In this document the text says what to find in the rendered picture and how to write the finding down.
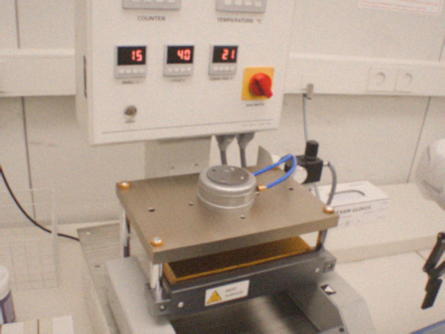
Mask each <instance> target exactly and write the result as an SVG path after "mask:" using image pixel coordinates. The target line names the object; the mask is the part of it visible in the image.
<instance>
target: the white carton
mask: <svg viewBox="0 0 445 334"><path fill-rule="evenodd" d="M331 187H332V185H331V184H326V185H320V186H318V190H319V193H320V197H321V200H322V201H323V202H324V203H325V204H326V203H327V199H328V198H329V195H330V190H331ZM390 202H391V199H390V198H389V197H388V196H387V195H386V194H385V193H383V192H382V191H381V190H379V189H378V188H377V187H376V186H374V185H373V184H372V183H370V182H368V181H367V180H364V181H357V182H344V183H338V184H337V186H336V190H335V193H334V197H333V200H332V203H331V205H330V206H333V207H334V211H335V212H336V213H337V214H338V215H340V217H339V222H338V226H337V227H334V228H332V229H330V231H333V230H340V229H342V228H350V227H355V226H360V225H368V224H373V223H377V222H382V221H386V220H387V215H388V212H389V208H390Z"/></svg>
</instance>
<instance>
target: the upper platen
mask: <svg viewBox="0 0 445 334"><path fill-rule="evenodd" d="M310 252H312V247H311V246H310V245H309V244H307V243H306V242H305V241H304V240H303V239H302V238H301V237H300V236H296V237H290V238H286V239H279V240H275V241H269V242H265V243H261V244H257V245H253V246H248V247H243V248H237V249H232V250H226V251H223V252H218V253H212V254H208V255H201V256H197V257H190V258H187V259H183V260H176V261H172V262H166V263H163V281H164V283H165V285H166V287H167V288H168V285H171V284H175V283H180V282H184V281H187V280H193V279H197V278H202V277H207V276H212V275H216V274H219V273H225V272H228V271H235V270H238V269H244V268H247V267H253V266H257V265H260V264H264V263H267V262H272V261H276V260H282V259H286V258H289V257H295V256H299V255H302V254H305V253H310Z"/></svg>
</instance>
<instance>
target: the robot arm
mask: <svg viewBox="0 0 445 334"><path fill-rule="evenodd" d="M415 180H416V187H417V188H418V190H419V192H420V194H421V196H422V198H423V199H424V200H429V201H433V202H435V203H436V204H437V205H438V206H439V207H440V208H441V209H442V211H444V212H445V138H440V139H438V140H436V141H433V142H432V143H431V144H430V145H428V146H427V147H426V148H425V149H424V150H423V152H422V153H421V156H420V159H419V162H418V164H417V166H416V170H415ZM444 251H445V231H443V232H438V233H437V242H436V244H435V245H434V247H433V249H432V251H431V252H430V254H429V256H428V258H427V260H426V262H425V264H424V265H423V268H422V271H423V272H426V273H427V275H428V281H427V283H426V286H425V291H426V294H425V296H424V299H423V302H422V304H421V309H422V310H425V309H426V308H430V307H433V304H434V302H435V299H436V297H437V293H438V291H439V288H440V287H441V285H442V283H443V279H442V278H440V277H441V276H442V274H444V273H445V260H444V261H443V262H442V263H441V264H440V265H439V266H438V267H437V268H435V267H436V266H437V264H438V262H439V260H440V259H441V257H442V255H443V254H444ZM438 278H439V279H438Z"/></svg>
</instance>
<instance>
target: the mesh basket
mask: <svg viewBox="0 0 445 334"><path fill-rule="evenodd" d="M43 190H53V202H46V203H44V201H43V193H42V203H36V204H32V198H31V204H27V205H31V207H32V213H33V205H39V204H43V211H44V212H45V209H44V204H48V203H52V218H46V217H45V214H44V219H36V220H34V217H33V220H34V221H37V220H45V227H46V228H47V224H46V219H51V224H52V236H51V237H47V233H48V232H39V233H35V225H34V224H33V226H34V233H32V234H41V233H46V237H45V238H37V239H36V235H35V239H24V235H28V234H24V228H23V222H22V221H29V219H28V220H22V211H21V210H20V213H21V220H19V221H21V222H22V230H23V234H22V235H23V238H22V240H19V239H18V240H12V237H13V235H21V234H13V233H12V228H11V222H14V221H4V222H0V223H5V222H10V229H11V235H4V236H1V231H0V240H1V237H6V236H11V240H10V241H0V244H1V243H8V242H9V243H10V247H7V248H10V250H9V254H3V255H8V257H5V258H0V260H1V259H8V261H1V262H8V263H9V261H12V263H13V261H16V260H14V259H13V258H14V257H13V254H21V257H18V256H16V257H17V258H20V260H17V261H22V257H25V258H26V259H25V260H26V263H27V266H24V267H27V269H28V273H23V274H20V269H21V268H22V267H21V264H22V263H21V262H20V267H18V268H19V273H17V274H11V275H9V276H15V282H11V283H16V288H17V289H16V290H11V291H12V292H14V291H18V290H24V289H18V287H19V283H20V282H21V281H19V280H18V281H17V279H16V275H18V278H19V276H20V275H26V274H28V275H29V274H31V277H33V266H39V264H37V265H31V266H29V265H28V260H33V264H34V259H40V263H41V265H40V266H41V269H42V266H44V272H43V270H42V272H34V273H42V277H43V284H44V287H36V288H32V284H33V281H37V280H33V279H32V280H31V277H30V275H29V281H22V283H25V282H30V286H31V288H30V289H39V288H42V289H44V288H50V287H45V281H46V280H52V279H56V280H57V284H58V274H59V262H58V233H59V232H58V223H57V214H56V197H55V189H32V190H23V189H21V190H12V191H18V196H19V192H23V191H30V195H31V191H43ZM2 192H6V197H7V203H8V195H7V192H9V191H0V193H2ZM19 203H20V199H19ZM12 206H17V205H9V206H1V205H0V207H8V213H9V219H10V212H9V207H12ZM43 239H46V241H45V244H40V241H39V240H43ZM47 239H48V240H50V239H52V241H53V244H47ZM36 240H38V243H39V245H35V241H36ZM16 241H18V242H23V243H22V246H20V247H18V246H13V247H11V242H16ZM25 241H34V245H32V246H34V248H33V252H28V253H33V255H29V256H27V252H26V247H29V246H25V243H24V242H25ZM23 245H24V246H23ZM42 245H45V249H46V246H48V245H53V249H54V250H48V251H47V250H46V251H43V250H42V251H35V252H34V250H35V246H39V250H40V246H42ZM15 247H18V248H22V250H23V247H25V253H26V256H22V254H25V253H23V252H21V253H12V249H11V248H15ZM0 249H3V248H0ZM49 251H53V252H54V253H53V254H47V252H49ZM10 252H11V253H10ZM37 252H40V254H39V255H34V253H37ZM41 252H45V255H42V254H41ZM9 255H11V257H9ZM47 255H54V259H55V265H56V270H55V271H45V268H46V265H52V264H46V259H47V258H53V257H46V256H47ZM32 256H33V257H34V256H40V257H38V258H32V259H27V257H32ZM41 256H45V257H44V258H41ZM9 258H12V260H9ZM41 259H45V264H43V265H42V260H41ZM29 267H32V273H29ZM10 268H13V270H14V268H16V267H14V264H13V267H8V264H7V268H6V269H7V270H8V269H10ZM49 272H56V278H50V279H46V273H49ZM14 273H15V270H14ZM44 273H45V274H44ZM39 280H40V281H42V280H41V279H39ZM17 283H18V284H17ZM57 286H59V284H58V285H57ZM57 286H51V287H57ZM25 290H29V289H25Z"/></svg>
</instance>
